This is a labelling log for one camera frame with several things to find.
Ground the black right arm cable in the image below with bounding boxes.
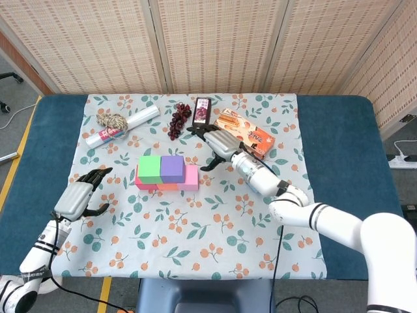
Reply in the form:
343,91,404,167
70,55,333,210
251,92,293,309
269,226,285,313

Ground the green block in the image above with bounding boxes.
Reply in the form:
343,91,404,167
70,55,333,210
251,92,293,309
137,155,163,185

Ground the grey metal bar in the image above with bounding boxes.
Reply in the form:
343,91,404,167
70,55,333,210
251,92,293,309
0,151,21,164

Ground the white charger cable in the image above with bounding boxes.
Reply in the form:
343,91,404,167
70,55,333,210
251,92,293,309
393,140,417,157

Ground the black equipment box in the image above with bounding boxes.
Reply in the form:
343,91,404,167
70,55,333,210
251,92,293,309
399,203,417,222

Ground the pink block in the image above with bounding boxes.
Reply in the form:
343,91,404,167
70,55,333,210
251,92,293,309
177,164,200,192

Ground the dark red grape bunch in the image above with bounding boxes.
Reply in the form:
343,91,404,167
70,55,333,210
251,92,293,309
167,102,192,142

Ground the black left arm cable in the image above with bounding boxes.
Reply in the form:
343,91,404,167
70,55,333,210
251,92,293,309
48,211,131,313

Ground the black floor cable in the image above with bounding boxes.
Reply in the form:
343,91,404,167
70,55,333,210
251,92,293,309
275,295,319,313

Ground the black office chair base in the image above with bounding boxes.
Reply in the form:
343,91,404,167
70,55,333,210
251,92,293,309
0,72,24,113

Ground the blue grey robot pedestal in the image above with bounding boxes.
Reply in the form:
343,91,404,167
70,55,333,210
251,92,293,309
136,278,276,313

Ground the woven bamboo folding screen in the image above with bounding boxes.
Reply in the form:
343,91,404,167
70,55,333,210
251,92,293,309
0,0,417,138

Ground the dark grape juice bottle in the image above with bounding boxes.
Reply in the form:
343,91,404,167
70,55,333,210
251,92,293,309
192,97,212,128

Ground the white floor cable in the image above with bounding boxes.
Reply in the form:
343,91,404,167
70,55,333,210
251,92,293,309
0,103,38,130

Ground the floral fruit print tablecloth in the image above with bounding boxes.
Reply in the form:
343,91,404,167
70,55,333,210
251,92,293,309
46,93,328,280

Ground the white power strip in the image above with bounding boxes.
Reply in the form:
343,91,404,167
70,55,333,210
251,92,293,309
387,155,417,170

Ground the orange biscuit box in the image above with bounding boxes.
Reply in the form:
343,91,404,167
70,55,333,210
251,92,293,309
213,108,276,161

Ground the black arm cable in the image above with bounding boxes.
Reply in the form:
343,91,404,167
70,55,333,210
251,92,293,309
48,211,131,313
269,226,285,313

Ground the clear plastic wrap roll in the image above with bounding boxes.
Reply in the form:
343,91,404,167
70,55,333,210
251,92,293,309
85,104,160,150

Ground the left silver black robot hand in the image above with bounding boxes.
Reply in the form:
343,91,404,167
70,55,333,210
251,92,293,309
53,167,113,222

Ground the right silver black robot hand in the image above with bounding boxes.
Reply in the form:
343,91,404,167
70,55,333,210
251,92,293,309
186,125,247,172

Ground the beige twine bundle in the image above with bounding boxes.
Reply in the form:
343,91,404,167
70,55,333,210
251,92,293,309
96,112,129,140

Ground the purple block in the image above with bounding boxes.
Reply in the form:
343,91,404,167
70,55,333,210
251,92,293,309
160,155,186,184

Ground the magenta block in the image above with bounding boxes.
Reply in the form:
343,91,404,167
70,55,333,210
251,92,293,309
135,164,159,191

